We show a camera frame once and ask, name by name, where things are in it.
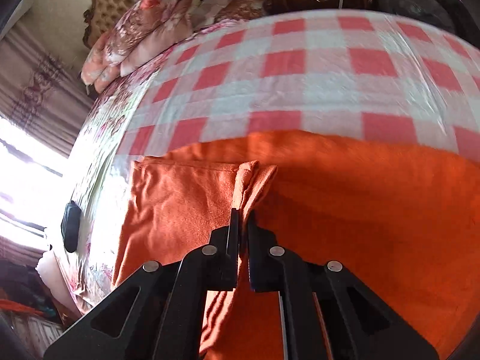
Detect pink curtain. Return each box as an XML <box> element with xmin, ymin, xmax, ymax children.
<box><xmin>1</xmin><ymin>22</ymin><xmax>94</xmax><ymax>157</ymax></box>

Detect pink pillow stack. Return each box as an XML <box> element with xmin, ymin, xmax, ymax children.
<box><xmin>80</xmin><ymin>32</ymin><xmax>120</xmax><ymax>94</ymax></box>

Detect red white checkered sheet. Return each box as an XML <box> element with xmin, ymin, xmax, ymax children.
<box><xmin>115</xmin><ymin>10</ymin><xmax>479</xmax><ymax>166</ymax></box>

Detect black device on bed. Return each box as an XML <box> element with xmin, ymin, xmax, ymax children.
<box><xmin>60</xmin><ymin>201</ymin><xmax>82</xmax><ymax>253</ymax></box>

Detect orange pants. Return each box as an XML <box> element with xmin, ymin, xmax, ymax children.
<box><xmin>112</xmin><ymin>131</ymin><xmax>479</xmax><ymax>359</ymax></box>

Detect floral folded quilt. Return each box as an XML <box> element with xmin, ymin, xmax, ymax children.
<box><xmin>103</xmin><ymin>0</ymin><xmax>200</xmax><ymax>77</ymax></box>

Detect black leather sofa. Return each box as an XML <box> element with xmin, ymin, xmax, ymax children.
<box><xmin>376</xmin><ymin>0</ymin><xmax>479</xmax><ymax>47</ymax></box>

